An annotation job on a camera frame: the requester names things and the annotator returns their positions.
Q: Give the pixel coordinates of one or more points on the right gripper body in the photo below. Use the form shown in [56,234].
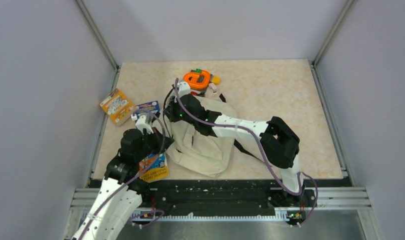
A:
[176,113]

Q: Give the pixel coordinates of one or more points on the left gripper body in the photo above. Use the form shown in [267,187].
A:
[152,143]

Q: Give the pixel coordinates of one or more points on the blue book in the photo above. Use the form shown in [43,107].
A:
[152,106]

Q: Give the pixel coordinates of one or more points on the orange book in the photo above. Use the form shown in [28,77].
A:
[117,106]

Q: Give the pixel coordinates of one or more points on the cream canvas backpack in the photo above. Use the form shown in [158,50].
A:
[206,155]

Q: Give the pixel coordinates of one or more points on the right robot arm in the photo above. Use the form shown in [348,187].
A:
[206,130]

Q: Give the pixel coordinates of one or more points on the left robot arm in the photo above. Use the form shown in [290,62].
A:
[122,191]

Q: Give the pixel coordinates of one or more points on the yellow treehouse book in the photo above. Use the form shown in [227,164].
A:
[154,168]

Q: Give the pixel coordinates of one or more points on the orange plastic toy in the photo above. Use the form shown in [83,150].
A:
[198,80]

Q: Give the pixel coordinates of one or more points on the pink white eraser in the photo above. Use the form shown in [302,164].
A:
[213,87]

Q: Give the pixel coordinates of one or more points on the yellow toy block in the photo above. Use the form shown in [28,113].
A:
[216,80]

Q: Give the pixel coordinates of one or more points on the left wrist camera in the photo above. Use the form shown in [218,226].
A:
[143,122]

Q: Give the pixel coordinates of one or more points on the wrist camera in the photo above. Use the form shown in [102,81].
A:
[181,88]
[143,122]

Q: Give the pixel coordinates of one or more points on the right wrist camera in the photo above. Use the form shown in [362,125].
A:
[181,88]

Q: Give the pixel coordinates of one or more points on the grey toy base plate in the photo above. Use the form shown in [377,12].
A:
[199,92]

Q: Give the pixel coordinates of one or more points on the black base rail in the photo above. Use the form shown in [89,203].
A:
[229,198]

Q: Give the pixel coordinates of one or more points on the aluminium frame rail left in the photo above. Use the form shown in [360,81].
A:
[99,69]

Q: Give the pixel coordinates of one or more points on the aluminium frame rail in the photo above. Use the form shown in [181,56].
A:
[347,193]
[99,69]

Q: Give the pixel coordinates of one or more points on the aluminium frame rail right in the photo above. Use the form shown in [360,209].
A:
[347,193]

